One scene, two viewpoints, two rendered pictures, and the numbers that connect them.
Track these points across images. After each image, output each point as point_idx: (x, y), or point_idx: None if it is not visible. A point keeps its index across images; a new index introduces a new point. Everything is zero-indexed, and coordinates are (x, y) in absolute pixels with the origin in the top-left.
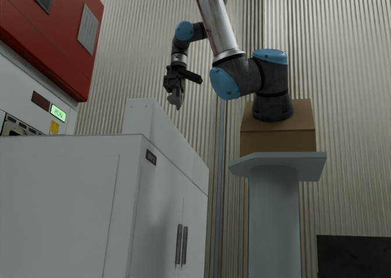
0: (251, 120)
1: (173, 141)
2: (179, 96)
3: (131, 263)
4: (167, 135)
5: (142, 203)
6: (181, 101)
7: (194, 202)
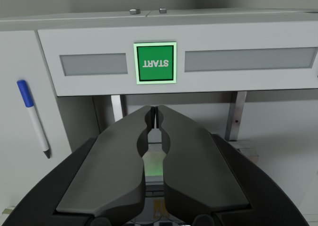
0: None
1: (264, 18)
2: (209, 134)
3: (281, 8)
4: (307, 16)
5: (301, 9)
6: (146, 126)
7: (60, 20)
